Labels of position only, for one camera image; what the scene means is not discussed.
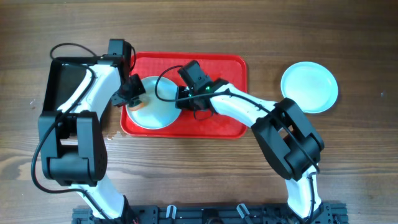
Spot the orange green scrub sponge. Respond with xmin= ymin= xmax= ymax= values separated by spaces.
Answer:
xmin=127 ymin=96 xmax=149 ymax=111

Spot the light blue plate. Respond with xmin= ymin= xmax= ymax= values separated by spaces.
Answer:
xmin=126 ymin=76 xmax=182 ymax=129
xmin=280 ymin=62 xmax=339 ymax=114

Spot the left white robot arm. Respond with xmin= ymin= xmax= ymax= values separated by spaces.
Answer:
xmin=32 ymin=39 xmax=145 ymax=223

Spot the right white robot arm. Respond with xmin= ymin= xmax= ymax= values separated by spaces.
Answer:
xmin=175 ymin=60 xmax=325 ymax=223

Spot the red plastic serving tray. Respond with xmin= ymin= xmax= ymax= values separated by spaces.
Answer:
xmin=120 ymin=52 xmax=248 ymax=139

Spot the black water tray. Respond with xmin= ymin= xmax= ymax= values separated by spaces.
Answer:
xmin=42 ymin=57 xmax=109 ymax=116

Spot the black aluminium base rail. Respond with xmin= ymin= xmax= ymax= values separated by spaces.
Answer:
xmin=72 ymin=202 xmax=349 ymax=224

